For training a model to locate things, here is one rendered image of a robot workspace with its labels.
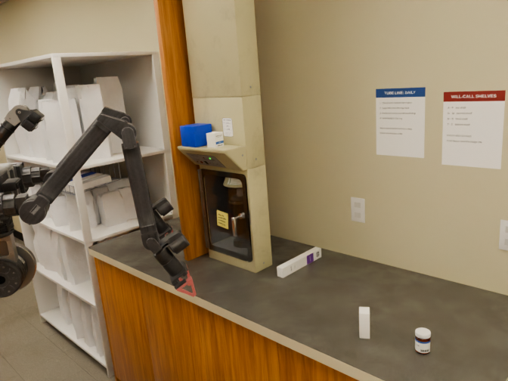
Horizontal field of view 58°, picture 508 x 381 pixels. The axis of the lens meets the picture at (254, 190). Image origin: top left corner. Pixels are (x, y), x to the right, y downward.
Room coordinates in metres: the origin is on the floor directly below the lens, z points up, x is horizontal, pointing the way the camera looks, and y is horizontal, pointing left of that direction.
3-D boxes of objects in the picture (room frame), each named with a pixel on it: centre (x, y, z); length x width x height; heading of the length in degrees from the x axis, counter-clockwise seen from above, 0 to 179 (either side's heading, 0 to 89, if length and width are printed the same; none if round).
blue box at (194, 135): (1.99, 0.23, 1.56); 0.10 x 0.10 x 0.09; 45
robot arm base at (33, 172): (1.87, 0.93, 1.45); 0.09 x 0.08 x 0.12; 15
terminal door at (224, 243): (1.97, 0.14, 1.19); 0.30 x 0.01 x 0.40; 44
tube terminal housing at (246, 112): (2.06, 0.04, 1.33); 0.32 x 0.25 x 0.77; 45
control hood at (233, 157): (1.93, 0.17, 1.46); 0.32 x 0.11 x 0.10; 45
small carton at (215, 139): (1.91, 0.15, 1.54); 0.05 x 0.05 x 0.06; 50
